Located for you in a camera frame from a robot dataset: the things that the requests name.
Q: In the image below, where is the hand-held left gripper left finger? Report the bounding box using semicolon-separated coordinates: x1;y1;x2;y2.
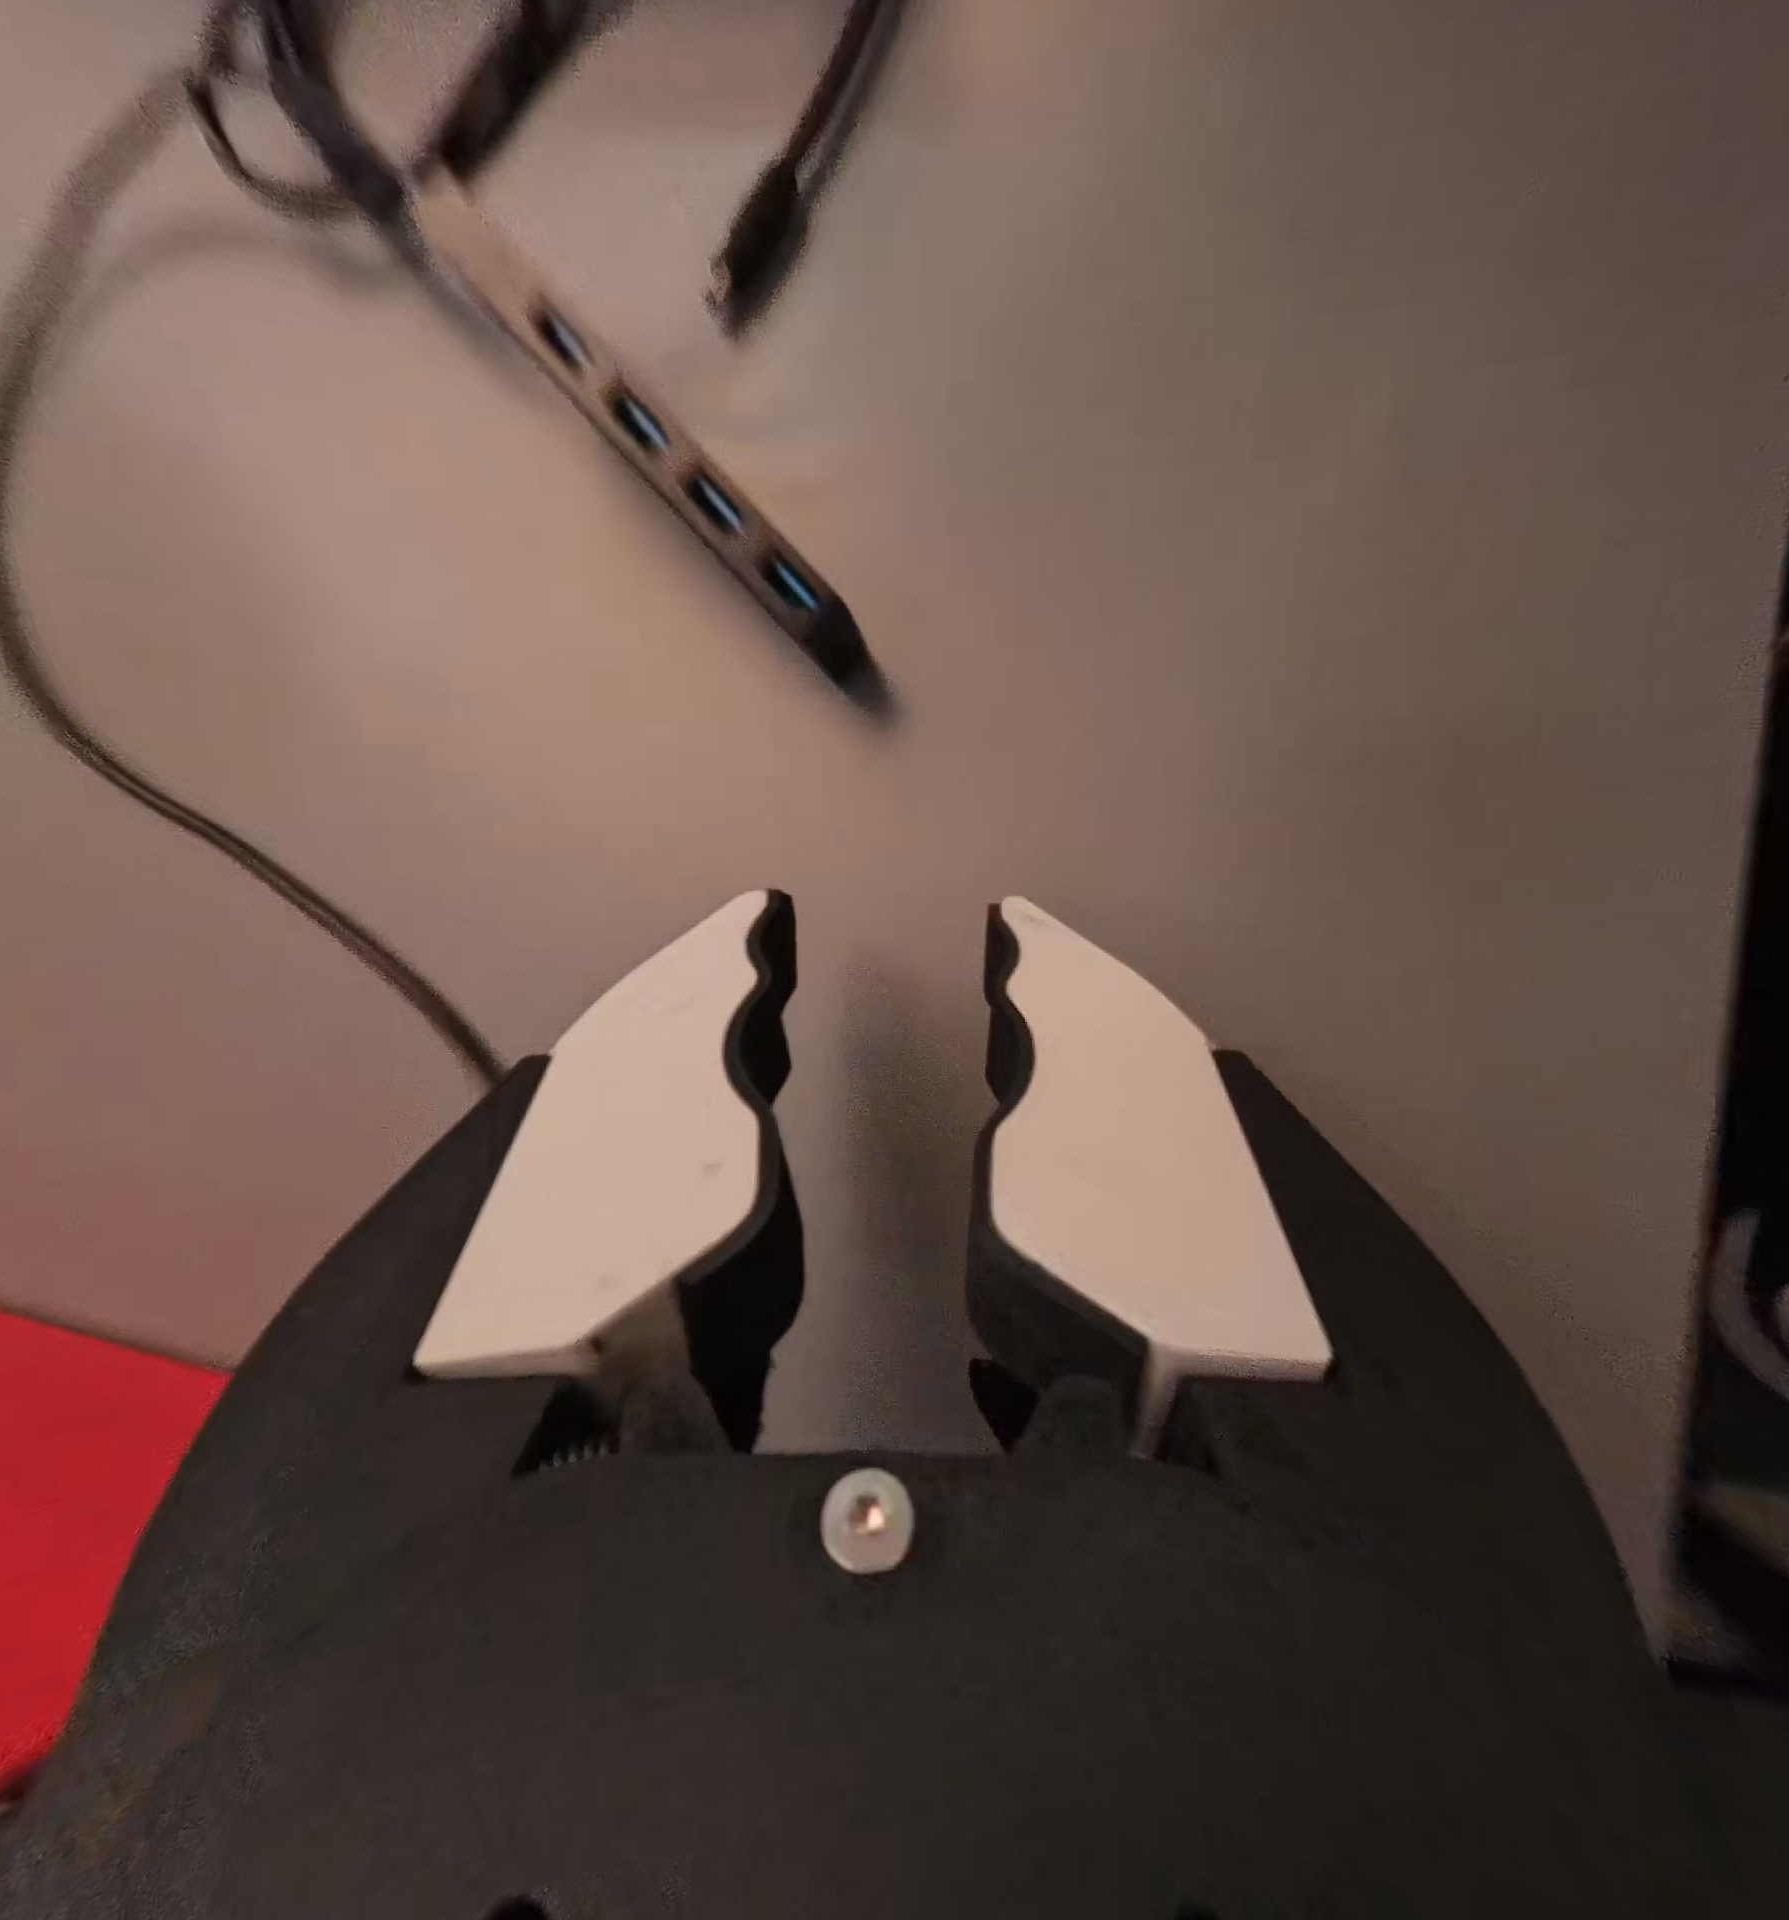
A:
410;887;810;1457

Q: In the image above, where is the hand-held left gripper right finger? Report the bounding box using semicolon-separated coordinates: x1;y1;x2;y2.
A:
966;894;1338;1465

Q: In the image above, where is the dark shiny object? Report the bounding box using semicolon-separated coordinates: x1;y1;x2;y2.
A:
1673;91;1789;1690

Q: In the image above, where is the red plastic bin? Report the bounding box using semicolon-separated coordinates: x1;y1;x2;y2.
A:
0;1281;237;1840

